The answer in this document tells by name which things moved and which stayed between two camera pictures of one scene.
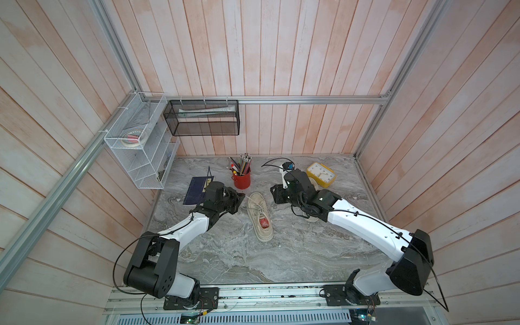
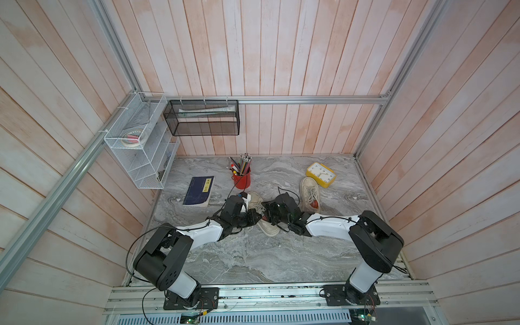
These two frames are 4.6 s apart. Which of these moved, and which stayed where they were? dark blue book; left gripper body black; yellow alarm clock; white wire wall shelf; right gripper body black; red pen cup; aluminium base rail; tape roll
Moved: left gripper body black; right gripper body black
Stayed: dark blue book; yellow alarm clock; aluminium base rail; red pen cup; tape roll; white wire wall shelf
